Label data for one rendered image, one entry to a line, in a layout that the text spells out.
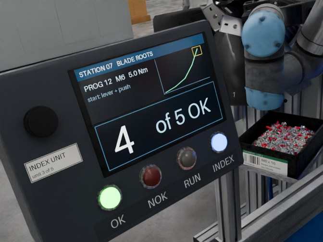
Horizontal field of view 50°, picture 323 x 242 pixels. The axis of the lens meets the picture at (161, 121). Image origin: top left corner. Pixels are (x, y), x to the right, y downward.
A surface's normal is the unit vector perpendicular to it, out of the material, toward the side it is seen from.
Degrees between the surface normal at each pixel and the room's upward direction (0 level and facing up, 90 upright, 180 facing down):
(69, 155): 75
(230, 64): 49
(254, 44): 90
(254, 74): 90
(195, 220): 0
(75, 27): 90
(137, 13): 90
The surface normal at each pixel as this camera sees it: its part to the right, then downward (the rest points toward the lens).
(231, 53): -0.03, -0.25
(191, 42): 0.52, 0.03
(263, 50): -0.30, 0.43
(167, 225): -0.13, -0.90
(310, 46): -0.57, 0.55
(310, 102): -0.81, 0.34
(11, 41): 0.54, 0.29
